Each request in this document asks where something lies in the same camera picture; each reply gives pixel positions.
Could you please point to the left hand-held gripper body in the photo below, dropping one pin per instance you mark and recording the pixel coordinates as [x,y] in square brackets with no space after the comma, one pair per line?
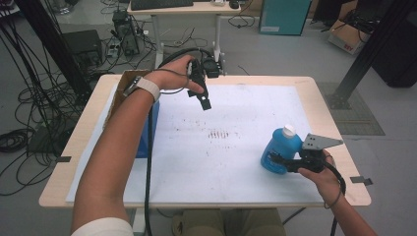
[200,73]

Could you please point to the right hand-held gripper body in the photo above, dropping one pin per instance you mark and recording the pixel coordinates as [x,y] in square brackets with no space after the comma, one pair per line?
[311,162]

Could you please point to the blue bottle with white cap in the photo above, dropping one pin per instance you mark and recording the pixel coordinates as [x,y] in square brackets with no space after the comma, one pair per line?
[278,144]

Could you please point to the person's right hand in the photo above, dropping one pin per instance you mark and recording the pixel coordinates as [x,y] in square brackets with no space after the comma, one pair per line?
[324,183]

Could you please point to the person's left hand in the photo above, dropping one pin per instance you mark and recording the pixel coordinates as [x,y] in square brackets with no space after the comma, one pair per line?
[170,78]

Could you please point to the blue cardboard box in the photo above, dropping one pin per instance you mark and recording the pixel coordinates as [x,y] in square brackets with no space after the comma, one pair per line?
[155,118]

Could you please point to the wristwatch with beige band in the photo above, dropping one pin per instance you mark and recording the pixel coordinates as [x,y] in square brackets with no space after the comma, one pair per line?
[147,87]

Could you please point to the grey tape strip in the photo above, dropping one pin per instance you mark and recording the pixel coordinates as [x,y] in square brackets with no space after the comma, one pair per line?
[64,159]
[359,179]

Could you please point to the grey floor mat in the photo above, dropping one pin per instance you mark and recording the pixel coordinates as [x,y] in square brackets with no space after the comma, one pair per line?
[357,118]

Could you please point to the white desk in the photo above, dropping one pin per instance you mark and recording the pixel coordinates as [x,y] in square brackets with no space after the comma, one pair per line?
[203,10]

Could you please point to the white table mat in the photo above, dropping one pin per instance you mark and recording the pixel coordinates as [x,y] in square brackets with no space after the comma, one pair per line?
[213,170]

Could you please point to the black computer mouse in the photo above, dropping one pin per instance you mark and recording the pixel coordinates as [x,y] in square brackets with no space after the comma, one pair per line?
[234,4]

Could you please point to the black keyboard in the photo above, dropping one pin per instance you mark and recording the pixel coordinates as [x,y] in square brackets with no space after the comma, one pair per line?
[160,4]

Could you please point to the person's khaki pants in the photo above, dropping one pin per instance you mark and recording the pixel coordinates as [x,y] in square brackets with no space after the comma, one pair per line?
[229,224]

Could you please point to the teal cabinet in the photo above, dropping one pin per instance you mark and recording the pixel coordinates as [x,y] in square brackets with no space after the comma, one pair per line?
[283,16]

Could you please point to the black equipment box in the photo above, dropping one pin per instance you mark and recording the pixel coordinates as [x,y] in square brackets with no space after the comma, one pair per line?
[82,46]

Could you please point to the black metal stand with base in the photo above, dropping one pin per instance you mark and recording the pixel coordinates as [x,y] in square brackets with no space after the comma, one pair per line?
[370,52]

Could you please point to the brown cardboard box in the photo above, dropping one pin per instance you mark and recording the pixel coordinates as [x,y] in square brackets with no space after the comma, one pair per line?
[347,37]

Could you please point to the dark cabinet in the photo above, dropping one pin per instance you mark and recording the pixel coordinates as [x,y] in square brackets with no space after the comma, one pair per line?
[396,59]

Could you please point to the person's white shirt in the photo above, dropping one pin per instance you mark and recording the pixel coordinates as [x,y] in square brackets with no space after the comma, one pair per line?
[105,227]

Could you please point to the black metal post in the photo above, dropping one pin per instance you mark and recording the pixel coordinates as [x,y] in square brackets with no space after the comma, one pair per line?
[52,42]

